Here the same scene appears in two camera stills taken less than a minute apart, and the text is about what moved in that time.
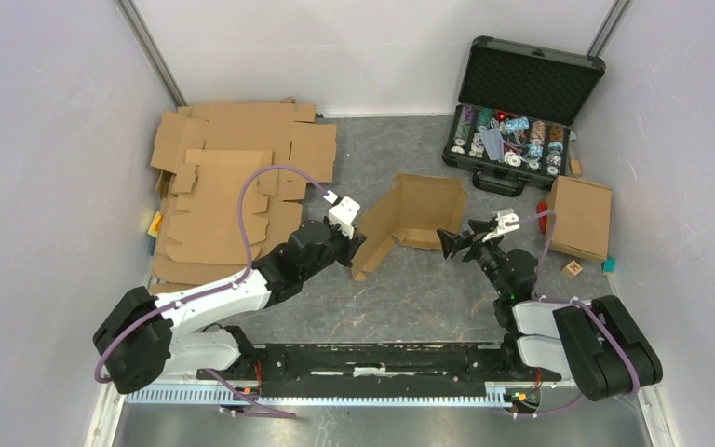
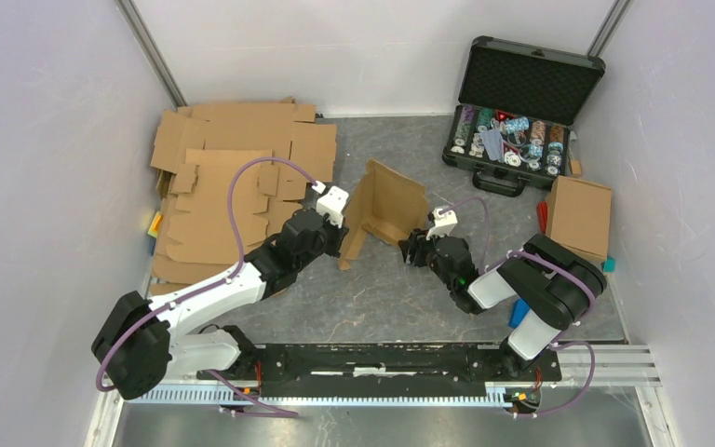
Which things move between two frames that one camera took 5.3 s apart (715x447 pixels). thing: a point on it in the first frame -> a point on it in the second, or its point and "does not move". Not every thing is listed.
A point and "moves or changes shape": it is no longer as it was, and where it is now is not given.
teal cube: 609,265 does not move
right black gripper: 451,243 -> 409,246
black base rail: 377,371 does not move
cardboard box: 410,210 moves or changes shape
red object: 542,207 does not move
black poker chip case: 511,127 does not move
